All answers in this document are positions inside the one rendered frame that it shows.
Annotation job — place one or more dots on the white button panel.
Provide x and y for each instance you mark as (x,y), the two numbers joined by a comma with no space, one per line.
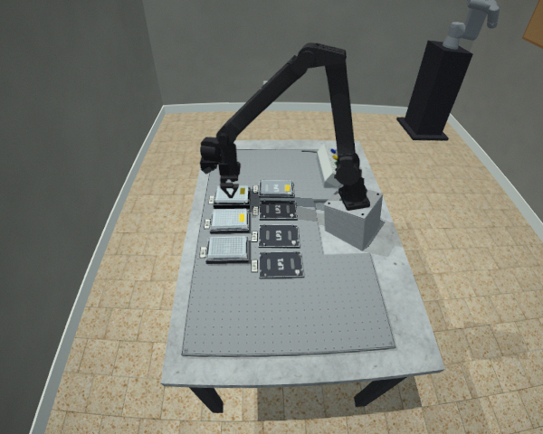
(327,161)

